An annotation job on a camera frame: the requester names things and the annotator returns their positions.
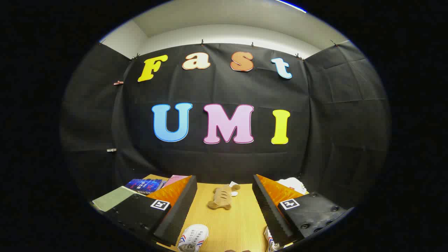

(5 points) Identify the cream fabric storage box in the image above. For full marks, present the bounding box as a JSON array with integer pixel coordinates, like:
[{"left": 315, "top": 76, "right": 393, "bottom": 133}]
[{"left": 92, "top": 186, "right": 138, "bottom": 212}]

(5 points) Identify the brown plush toy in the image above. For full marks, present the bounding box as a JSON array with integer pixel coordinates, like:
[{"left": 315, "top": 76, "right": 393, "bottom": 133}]
[{"left": 207, "top": 181, "right": 241, "bottom": 210}]

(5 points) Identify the black backdrop cloth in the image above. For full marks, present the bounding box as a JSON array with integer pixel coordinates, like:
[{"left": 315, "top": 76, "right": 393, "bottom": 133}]
[{"left": 60, "top": 41, "right": 391, "bottom": 210}]

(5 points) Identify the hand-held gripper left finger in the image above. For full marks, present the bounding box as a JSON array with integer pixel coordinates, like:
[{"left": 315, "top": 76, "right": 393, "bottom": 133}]
[{"left": 104, "top": 175, "right": 197, "bottom": 246}]

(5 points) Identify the blue book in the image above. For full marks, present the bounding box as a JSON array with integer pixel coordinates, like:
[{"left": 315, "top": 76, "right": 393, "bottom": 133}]
[{"left": 125, "top": 178, "right": 163, "bottom": 195}]

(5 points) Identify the white shoe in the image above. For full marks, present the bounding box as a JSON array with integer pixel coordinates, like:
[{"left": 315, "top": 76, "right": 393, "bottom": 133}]
[
  {"left": 264, "top": 226, "right": 285, "bottom": 252},
  {"left": 177, "top": 224, "right": 209, "bottom": 252}
]

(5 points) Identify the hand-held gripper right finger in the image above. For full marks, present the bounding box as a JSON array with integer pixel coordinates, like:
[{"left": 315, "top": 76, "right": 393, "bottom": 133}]
[{"left": 253, "top": 174, "right": 347, "bottom": 247}]

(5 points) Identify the pink book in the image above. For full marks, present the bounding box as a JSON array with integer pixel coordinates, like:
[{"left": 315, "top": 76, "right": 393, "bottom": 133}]
[{"left": 162, "top": 175, "right": 189, "bottom": 188}]

